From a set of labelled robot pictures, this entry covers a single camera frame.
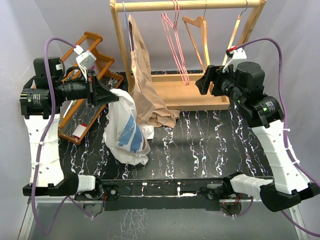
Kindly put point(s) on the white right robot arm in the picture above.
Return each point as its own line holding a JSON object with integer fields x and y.
{"x": 244, "y": 84}

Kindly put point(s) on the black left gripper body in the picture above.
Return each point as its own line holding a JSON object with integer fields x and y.
{"x": 80, "y": 89}

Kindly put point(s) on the blue wire hanger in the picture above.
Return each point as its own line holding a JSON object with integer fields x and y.
{"x": 131, "y": 44}

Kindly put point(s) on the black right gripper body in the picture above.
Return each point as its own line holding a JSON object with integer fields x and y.
{"x": 223, "y": 81}

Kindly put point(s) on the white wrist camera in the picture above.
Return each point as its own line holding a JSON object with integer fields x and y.
{"x": 233, "y": 57}
{"x": 85, "y": 59}

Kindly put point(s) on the light wooden hanger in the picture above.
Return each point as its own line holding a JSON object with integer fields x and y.
{"x": 237, "y": 23}

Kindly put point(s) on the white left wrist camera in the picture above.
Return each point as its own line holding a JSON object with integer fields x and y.
{"x": 85, "y": 59}

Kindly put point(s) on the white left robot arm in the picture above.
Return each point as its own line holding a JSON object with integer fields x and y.
{"x": 47, "y": 177}

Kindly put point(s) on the white red small box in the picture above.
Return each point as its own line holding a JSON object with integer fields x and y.
{"x": 79, "y": 130}

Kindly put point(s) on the orange wooden shelf rack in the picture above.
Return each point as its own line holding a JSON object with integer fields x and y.
{"x": 75, "y": 100}

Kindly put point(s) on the white t shirt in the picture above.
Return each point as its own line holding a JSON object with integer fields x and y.
{"x": 126, "y": 139}

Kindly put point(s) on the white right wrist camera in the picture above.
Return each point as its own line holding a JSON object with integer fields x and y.
{"x": 233, "y": 57}

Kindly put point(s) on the wooden clothes rack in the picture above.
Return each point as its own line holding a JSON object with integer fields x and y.
{"x": 170, "y": 89}

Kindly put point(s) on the beige t shirt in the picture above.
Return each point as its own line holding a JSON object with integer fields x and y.
{"x": 150, "y": 107}

